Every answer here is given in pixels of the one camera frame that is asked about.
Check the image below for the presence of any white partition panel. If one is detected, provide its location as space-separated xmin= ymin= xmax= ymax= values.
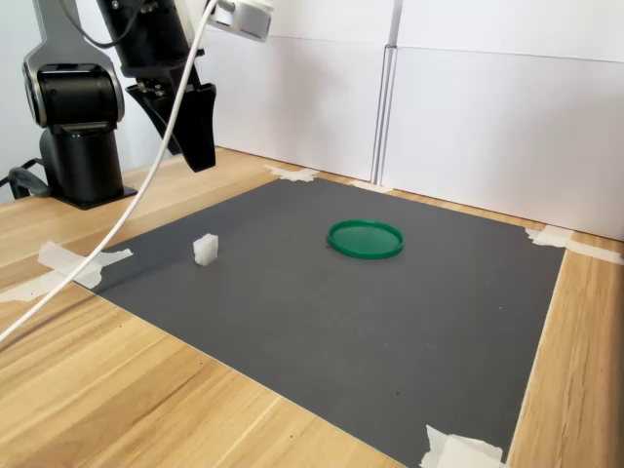
xmin=379 ymin=0 xmax=624 ymax=243
xmin=194 ymin=0 xmax=391 ymax=184

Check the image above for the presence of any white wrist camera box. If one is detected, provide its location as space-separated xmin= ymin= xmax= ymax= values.
xmin=173 ymin=0 xmax=275 ymax=50

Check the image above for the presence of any white tape strip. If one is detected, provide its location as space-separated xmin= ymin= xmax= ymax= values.
xmin=424 ymin=424 xmax=504 ymax=463
xmin=37 ymin=241 xmax=104 ymax=290
xmin=278 ymin=168 xmax=321 ymax=183
xmin=0 ymin=247 xmax=134 ymax=304
xmin=525 ymin=224 xmax=575 ymax=249
xmin=419 ymin=433 xmax=504 ymax=468
xmin=563 ymin=237 xmax=624 ymax=267
xmin=264 ymin=164 xmax=316 ymax=183
xmin=349 ymin=178 xmax=394 ymax=194

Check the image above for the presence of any small white plastic terminal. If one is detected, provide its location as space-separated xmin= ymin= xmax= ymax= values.
xmin=192 ymin=233 xmax=219 ymax=267

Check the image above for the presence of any thick black braided cable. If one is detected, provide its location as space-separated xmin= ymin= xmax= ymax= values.
xmin=0 ymin=158 xmax=50 ymax=201

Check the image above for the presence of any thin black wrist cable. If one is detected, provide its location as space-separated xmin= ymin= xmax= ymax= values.
xmin=60 ymin=0 xmax=147 ymax=50

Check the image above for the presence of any white camera cable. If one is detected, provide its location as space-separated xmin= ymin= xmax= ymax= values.
xmin=0 ymin=0 xmax=235 ymax=343

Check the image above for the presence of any dark grey mat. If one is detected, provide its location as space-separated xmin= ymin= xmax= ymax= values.
xmin=90 ymin=177 xmax=569 ymax=468

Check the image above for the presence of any clear panel connector strip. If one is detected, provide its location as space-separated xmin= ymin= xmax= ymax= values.
xmin=370 ymin=42 xmax=400 ymax=187

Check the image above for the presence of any round green lid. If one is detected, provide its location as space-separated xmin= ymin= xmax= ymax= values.
xmin=326 ymin=218 xmax=406 ymax=260

